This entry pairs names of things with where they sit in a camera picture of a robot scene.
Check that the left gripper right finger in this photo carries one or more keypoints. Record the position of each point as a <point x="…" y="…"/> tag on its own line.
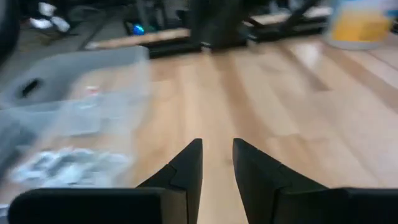
<point x="258" y="177"/>

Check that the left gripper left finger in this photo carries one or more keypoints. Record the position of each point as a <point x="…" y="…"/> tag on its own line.
<point x="186" y="174"/>

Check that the small white printed packet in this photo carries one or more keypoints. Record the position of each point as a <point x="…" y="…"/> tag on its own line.
<point x="40" y="169"/>
<point x="96" y="163"/>

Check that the red-printed white packet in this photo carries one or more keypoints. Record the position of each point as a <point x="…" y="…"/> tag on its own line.
<point x="92" y="90"/>

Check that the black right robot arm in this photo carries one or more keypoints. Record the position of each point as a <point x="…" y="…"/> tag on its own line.
<point x="217" y="21"/>

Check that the blue-lit floor device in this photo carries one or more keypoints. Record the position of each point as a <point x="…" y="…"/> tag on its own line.
<point x="138" y="29"/>

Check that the white-lidded wipes canister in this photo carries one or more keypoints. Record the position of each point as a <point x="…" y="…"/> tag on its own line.
<point x="357" y="28"/>

